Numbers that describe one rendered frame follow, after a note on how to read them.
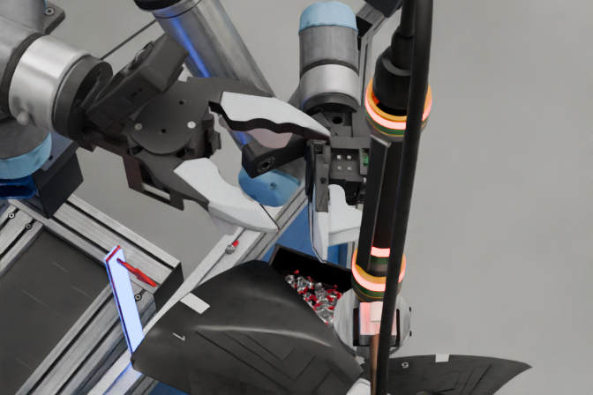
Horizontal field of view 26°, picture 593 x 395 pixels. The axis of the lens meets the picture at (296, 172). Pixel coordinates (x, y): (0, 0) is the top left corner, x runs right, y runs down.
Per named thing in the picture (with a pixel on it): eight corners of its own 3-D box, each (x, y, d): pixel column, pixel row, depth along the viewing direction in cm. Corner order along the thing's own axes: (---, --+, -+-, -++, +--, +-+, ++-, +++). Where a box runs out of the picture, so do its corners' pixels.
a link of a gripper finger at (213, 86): (274, 91, 106) (168, 85, 106) (273, 80, 104) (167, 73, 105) (269, 139, 103) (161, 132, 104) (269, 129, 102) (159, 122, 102)
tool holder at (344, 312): (412, 381, 114) (421, 335, 105) (333, 379, 114) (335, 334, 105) (409, 289, 118) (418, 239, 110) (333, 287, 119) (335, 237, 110)
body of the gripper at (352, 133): (379, 178, 152) (375, 94, 158) (307, 175, 151) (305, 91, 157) (370, 211, 158) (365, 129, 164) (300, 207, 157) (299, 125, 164)
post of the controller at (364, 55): (356, 115, 199) (361, 38, 182) (340, 106, 200) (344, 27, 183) (367, 102, 200) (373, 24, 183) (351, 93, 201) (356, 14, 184)
